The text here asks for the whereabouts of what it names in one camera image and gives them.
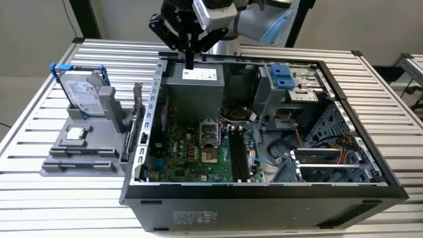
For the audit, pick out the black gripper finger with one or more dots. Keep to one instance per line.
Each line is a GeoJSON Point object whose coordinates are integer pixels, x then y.
{"type": "Point", "coordinates": [211, 39]}
{"type": "Point", "coordinates": [167, 32]}

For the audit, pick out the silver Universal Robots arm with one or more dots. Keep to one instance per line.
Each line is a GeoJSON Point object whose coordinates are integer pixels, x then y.
{"type": "Point", "coordinates": [251, 22]}

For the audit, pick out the black RAM slot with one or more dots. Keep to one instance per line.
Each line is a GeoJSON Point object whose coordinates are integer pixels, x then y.
{"type": "Point", "coordinates": [236, 153]}
{"type": "Point", "coordinates": [232, 153]}
{"type": "Point", "coordinates": [242, 153]}

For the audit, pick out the grey power supply unit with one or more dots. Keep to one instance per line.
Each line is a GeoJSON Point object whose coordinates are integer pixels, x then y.
{"type": "Point", "coordinates": [195, 99]}

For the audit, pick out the blue drive bay latch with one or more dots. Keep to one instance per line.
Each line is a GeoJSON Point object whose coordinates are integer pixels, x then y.
{"type": "Point", "coordinates": [280, 74]}

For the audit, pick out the grey metal drive cage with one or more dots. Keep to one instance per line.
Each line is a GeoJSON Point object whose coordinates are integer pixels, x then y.
{"type": "Point", "coordinates": [271, 99]}

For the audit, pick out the graphics card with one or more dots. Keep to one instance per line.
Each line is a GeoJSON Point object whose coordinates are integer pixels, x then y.
{"type": "Point", "coordinates": [136, 104]}

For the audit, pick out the round case speaker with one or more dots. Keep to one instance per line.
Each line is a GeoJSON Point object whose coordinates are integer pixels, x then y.
{"type": "Point", "coordinates": [239, 112]}

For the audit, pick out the blue disk carrier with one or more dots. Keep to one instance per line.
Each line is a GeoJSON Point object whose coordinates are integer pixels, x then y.
{"type": "Point", "coordinates": [63, 67]}

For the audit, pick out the silver hard disk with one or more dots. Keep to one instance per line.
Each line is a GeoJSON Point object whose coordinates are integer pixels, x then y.
{"type": "Point", "coordinates": [83, 96]}

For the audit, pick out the CPU socket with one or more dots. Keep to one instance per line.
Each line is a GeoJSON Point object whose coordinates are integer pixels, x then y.
{"type": "Point", "coordinates": [210, 155]}

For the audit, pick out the grey parts rack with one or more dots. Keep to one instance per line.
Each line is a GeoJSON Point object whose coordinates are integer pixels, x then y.
{"type": "Point", "coordinates": [99, 138]}

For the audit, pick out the silver CPU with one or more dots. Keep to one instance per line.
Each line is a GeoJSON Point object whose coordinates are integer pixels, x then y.
{"type": "Point", "coordinates": [75, 134]}

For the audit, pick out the green motherboard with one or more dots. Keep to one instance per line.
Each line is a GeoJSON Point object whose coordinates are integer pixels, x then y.
{"type": "Point", "coordinates": [184, 161]}

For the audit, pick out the grey disk bay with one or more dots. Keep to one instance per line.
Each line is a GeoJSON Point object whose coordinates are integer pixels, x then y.
{"type": "Point", "coordinates": [316, 155]}

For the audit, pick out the neighbouring slatted metal table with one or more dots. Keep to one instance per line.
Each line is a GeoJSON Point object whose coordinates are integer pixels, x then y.
{"type": "Point", "coordinates": [407, 60]}

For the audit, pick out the black PC case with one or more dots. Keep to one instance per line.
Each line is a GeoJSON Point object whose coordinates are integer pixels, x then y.
{"type": "Point", "coordinates": [231, 213]}

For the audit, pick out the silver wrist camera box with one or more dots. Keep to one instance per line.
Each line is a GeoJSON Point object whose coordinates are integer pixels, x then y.
{"type": "Point", "coordinates": [215, 15]}

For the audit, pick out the black frame post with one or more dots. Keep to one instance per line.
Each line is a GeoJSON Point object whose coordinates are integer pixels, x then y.
{"type": "Point", "coordinates": [85, 19]}
{"type": "Point", "coordinates": [303, 19]}

